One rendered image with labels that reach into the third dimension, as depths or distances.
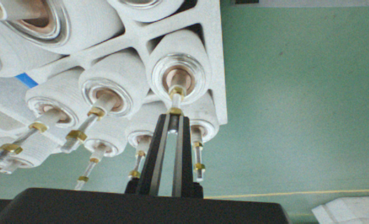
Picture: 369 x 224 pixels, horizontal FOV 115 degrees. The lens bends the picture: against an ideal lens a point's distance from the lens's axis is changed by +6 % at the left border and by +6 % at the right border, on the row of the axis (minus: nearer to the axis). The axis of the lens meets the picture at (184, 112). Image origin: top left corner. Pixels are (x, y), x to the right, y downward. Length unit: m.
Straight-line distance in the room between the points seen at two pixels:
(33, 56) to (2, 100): 0.28
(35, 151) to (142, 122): 0.40
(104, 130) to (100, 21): 0.21
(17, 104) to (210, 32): 0.53
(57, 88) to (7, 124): 0.41
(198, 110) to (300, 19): 0.38
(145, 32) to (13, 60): 0.18
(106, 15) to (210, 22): 0.15
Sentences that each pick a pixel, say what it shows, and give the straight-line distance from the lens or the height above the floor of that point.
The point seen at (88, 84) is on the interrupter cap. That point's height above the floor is 0.25.
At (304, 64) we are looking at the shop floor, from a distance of 0.58.
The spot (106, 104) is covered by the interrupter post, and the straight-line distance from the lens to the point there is 0.20.
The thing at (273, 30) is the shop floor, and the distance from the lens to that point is 0.47.
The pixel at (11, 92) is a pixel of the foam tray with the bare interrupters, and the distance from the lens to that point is 0.57.
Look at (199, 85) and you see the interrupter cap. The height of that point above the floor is 0.25.
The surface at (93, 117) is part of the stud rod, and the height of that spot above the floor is 0.30.
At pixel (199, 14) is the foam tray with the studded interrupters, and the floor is 0.18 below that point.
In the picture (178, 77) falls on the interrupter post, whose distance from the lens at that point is 0.16.
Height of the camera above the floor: 0.40
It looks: 48 degrees down
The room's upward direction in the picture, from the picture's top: 178 degrees counter-clockwise
